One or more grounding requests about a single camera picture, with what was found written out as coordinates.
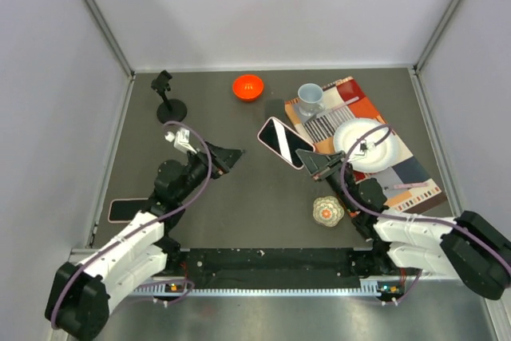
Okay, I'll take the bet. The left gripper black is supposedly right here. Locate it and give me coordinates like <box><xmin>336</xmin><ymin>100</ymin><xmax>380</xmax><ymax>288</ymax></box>
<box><xmin>176</xmin><ymin>140</ymin><xmax>246</xmax><ymax>202</ymax></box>

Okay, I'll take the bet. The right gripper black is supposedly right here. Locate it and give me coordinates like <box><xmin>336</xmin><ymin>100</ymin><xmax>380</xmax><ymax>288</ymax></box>
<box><xmin>297</xmin><ymin>149</ymin><xmax>358</xmax><ymax>213</ymax></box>

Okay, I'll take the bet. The phone with pink case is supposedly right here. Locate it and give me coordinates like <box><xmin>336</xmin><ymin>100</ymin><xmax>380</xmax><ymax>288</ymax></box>
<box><xmin>257</xmin><ymin>117</ymin><xmax>315</xmax><ymax>170</ymax></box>

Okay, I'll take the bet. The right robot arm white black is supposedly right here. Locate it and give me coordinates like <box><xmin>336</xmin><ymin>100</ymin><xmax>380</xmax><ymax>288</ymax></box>
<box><xmin>296</xmin><ymin>149</ymin><xmax>510</xmax><ymax>300</ymax></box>

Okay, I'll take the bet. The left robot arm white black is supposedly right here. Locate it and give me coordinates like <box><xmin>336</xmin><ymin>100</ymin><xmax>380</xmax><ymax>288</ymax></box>
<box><xmin>45</xmin><ymin>143</ymin><xmax>244</xmax><ymax>340</ymax></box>

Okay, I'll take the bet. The grey phone stand copper base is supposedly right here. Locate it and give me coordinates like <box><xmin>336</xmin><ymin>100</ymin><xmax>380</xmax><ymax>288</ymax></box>
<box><xmin>264</xmin><ymin>98</ymin><xmax>286</xmax><ymax>119</ymax></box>

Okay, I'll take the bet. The black round-base phone stand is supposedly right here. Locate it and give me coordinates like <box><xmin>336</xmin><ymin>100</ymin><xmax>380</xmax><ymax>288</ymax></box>
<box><xmin>151</xmin><ymin>70</ymin><xmax>188</xmax><ymax>124</ymax></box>

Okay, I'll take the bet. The floral patterned small dish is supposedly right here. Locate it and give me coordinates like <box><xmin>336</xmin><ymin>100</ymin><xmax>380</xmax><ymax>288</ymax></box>
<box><xmin>312</xmin><ymin>196</ymin><xmax>345</xmax><ymax>228</ymax></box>

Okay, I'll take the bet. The patterned orange placemat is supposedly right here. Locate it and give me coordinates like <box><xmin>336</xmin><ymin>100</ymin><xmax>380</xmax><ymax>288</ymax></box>
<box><xmin>285</xmin><ymin>77</ymin><xmax>446</xmax><ymax>213</ymax></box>

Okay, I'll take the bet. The light blue mug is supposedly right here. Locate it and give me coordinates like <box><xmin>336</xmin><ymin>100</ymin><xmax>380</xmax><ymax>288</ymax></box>
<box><xmin>298</xmin><ymin>83</ymin><xmax>325</xmax><ymax>117</ymax></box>

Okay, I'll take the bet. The white paper plate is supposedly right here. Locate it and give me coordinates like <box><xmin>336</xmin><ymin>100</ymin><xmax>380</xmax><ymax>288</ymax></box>
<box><xmin>333</xmin><ymin>118</ymin><xmax>400</xmax><ymax>173</ymax></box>

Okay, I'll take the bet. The orange plastic bowl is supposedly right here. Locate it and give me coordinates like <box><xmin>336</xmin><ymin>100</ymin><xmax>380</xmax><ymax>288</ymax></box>
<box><xmin>232</xmin><ymin>74</ymin><xmax>264</xmax><ymax>102</ymax></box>

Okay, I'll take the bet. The pink plastic utensil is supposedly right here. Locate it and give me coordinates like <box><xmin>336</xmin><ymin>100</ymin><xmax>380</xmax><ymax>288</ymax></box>
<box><xmin>318</xmin><ymin>97</ymin><xmax>359</xmax><ymax>117</ymax></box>

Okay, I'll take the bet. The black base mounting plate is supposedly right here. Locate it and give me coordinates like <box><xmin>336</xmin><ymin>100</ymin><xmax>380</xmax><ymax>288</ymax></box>
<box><xmin>159</xmin><ymin>248</ymin><xmax>382</xmax><ymax>289</ymax></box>

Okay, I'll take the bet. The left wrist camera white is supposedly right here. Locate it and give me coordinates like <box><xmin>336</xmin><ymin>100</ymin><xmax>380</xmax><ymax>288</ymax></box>
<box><xmin>164</xmin><ymin>128</ymin><xmax>197</xmax><ymax>154</ymax></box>

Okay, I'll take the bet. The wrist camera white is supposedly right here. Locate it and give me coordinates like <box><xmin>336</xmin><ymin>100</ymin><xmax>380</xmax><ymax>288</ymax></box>
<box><xmin>164</xmin><ymin>128</ymin><xmax>197</xmax><ymax>154</ymax></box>
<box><xmin>352</xmin><ymin>140</ymin><xmax>376</xmax><ymax>158</ymax></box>

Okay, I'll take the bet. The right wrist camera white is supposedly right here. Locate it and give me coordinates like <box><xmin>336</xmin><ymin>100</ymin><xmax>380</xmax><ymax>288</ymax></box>
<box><xmin>352</xmin><ymin>140</ymin><xmax>376</xmax><ymax>158</ymax></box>

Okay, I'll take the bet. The grey slotted cable duct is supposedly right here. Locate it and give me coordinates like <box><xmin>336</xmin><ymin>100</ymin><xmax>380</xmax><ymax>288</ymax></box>
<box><xmin>130</xmin><ymin>280</ymin><xmax>402</xmax><ymax>298</ymax></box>

